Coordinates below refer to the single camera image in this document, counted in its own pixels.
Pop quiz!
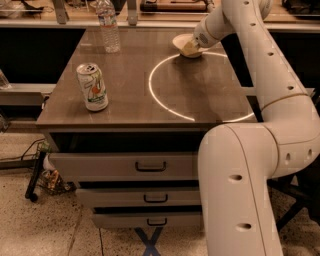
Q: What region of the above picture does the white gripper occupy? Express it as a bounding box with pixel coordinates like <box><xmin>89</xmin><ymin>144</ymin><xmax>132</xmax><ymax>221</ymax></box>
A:
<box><xmin>181</xmin><ymin>6</ymin><xmax>234</xmax><ymax>56</ymax></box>

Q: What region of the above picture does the white paper bowl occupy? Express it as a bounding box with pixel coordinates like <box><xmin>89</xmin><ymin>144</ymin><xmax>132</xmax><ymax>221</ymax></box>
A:
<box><xmin>172</xmin><ymin>34</ymin><xmax>207</xmax><ymax>58</ymax></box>

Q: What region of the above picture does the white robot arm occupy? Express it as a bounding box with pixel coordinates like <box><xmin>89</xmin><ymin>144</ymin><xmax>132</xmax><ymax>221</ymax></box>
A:
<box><xmin>183</xmin><ymin>0</ymin><xmax>320</xmax><ymax>256</ymax></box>

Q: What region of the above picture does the clear plastic water bottle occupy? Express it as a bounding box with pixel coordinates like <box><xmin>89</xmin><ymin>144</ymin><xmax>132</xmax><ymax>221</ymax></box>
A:
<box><xmin>96</xmin><ymin>0</ymin><xmax>120</xmax><ymax>53</ymax></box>

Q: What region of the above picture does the grey drawer cabinet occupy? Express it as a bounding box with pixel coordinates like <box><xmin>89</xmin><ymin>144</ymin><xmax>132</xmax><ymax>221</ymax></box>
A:
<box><xmin>37</xmin><ymin>28</ymin><xmax>255</xmax><ymax>215</ymax></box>

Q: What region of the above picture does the white 7up soda can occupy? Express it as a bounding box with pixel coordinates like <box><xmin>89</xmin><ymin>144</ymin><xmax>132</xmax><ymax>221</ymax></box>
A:
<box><xmin>76</xmin><ymin>63</ymin><xmax>108</xmax><ymax>112</ymax></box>

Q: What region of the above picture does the top grey drawer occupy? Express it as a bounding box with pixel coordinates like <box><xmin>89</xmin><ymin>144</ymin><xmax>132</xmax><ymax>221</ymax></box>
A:
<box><xmin>49</xmin><ymin>152</ymin><xmax>197</xmax><ymax>183</ymax></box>

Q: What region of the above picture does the grey drawer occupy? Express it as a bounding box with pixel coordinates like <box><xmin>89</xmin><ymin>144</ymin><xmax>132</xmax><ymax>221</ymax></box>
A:
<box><xmin>76</xmin><ymin>187</ymin><xmax>201</xmax><ymax>208</ymax></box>
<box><xmin>92</xmin><ymin>212</ymin><xmax>202</xmax><ymax>229</ymax></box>
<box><xmin>49</xmin><ymin>152</ymin><xmax>197</xmax><ymax>183</ymax></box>

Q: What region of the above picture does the middle grey drawer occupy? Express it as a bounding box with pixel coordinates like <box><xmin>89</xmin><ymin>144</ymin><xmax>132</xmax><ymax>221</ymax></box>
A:
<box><xmin>76</xmin><ymin>187</ymin><xmax>201</xmax><ymax>208</ymax></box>

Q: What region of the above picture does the long background workbench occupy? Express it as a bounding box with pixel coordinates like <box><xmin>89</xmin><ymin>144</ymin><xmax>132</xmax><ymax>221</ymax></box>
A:
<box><xmin>0</xmin><ymin>0</ymin><xmax>320</xmax><ymax>34</ymax></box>

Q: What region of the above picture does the bottom grey drawer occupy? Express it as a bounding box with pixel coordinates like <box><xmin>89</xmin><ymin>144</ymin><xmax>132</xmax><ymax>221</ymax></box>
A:
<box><xmin>92</xmin><ymin>212</ymin><xmax>202</xmax><ymax>229</ymax></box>

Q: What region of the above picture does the black wire cart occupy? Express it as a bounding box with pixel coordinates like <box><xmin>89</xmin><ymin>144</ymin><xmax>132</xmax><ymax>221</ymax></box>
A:
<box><xmin>25</xmin><ymin>140</ymin><xmax>76</xmax><ymax>202</ymax></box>

